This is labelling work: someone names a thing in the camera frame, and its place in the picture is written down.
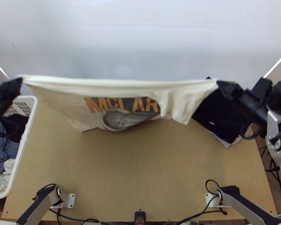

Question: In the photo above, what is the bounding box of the cream printed t-shirt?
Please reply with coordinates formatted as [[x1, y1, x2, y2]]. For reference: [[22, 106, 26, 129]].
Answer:
[[15, 74, 220, 133]]

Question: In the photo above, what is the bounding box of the white light strip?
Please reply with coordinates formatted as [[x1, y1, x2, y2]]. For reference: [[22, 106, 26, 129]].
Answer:
[[263, 46, 281, 78], [0, 55, 10, 79]]

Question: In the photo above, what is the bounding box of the pile of folded clothes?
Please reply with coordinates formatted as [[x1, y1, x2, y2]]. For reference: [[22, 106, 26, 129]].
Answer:
[[191, 76, 254, 149]]

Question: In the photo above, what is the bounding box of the white laundry basket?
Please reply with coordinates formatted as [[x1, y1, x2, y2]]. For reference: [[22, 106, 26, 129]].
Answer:
[[0, 95, 39, 200]]

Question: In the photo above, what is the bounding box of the heap of clothes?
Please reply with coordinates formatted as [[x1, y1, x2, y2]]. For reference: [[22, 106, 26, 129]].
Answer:
[[0, 113, 30, 192]]

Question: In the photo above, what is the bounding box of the black tripod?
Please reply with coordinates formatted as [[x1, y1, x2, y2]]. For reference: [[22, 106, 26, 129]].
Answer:
[[259, 145, 281, 194]]

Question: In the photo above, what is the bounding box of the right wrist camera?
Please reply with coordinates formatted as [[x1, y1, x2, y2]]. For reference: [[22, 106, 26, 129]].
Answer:
[[251, 77, 273, 100]]

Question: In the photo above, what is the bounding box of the black cable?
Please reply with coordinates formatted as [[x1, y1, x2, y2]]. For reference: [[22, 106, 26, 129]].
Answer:
[[31, 183, 58, 202], [205, 179, 228, 215]]

